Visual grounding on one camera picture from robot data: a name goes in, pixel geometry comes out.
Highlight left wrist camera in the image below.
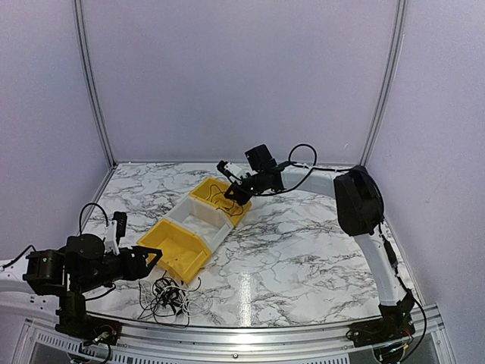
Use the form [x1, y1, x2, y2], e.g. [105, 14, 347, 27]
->
[104, 211, 127, 256]

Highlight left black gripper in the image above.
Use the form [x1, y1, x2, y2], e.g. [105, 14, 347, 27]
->
[74, 246, 163, 295]

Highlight yellow plastic bin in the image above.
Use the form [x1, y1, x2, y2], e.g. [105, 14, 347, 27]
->
[138, 218, 212, 284]
[189, 177, 252, 227]

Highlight far yellow plastic bin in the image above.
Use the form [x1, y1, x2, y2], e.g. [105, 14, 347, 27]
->
[189, 177, 252, 227]

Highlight aluminium corner post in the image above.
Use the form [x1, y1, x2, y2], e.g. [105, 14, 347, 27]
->
[72, 0, 117, 168]
[359, 0, 408, 166]

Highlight right aluminium corner post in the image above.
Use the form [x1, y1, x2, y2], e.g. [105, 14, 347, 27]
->
[359, 0, 408, 166]

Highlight white plastic bin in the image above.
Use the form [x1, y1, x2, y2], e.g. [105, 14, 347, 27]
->
[164, 194, 234, 253]

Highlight left aluminium corner post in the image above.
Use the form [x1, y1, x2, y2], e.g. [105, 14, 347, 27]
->
[72, 0, 117, 168]

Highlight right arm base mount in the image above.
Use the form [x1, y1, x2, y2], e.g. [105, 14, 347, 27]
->
[346, 318, 415, 347]

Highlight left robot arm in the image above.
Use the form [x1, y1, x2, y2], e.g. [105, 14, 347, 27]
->
[1, 209, 163, 337]

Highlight aluminium front frame rail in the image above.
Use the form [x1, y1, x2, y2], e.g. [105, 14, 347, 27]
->
[11, 306, 457, 363]

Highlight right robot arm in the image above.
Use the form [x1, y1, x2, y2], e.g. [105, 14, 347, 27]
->
[217, 144, 415, 340]

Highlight long black cable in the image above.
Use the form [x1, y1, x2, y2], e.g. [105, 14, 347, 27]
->
[206, 183, 246, 218]

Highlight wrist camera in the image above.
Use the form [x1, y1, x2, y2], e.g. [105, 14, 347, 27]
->
[216, 160, 247, 184]
[104, 211, 127, 256]

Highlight near yellow plastic bin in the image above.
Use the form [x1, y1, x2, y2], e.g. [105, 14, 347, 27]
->
[138, 218, 212, 284]

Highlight black cable bundle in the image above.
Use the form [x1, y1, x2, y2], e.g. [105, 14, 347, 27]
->
[136, 276, 190, 329]

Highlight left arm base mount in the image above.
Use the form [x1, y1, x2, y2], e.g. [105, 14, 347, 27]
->
[55, 315, 122, 346]

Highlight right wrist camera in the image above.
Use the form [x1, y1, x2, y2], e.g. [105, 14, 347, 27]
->
[216, 160, 247, 184]

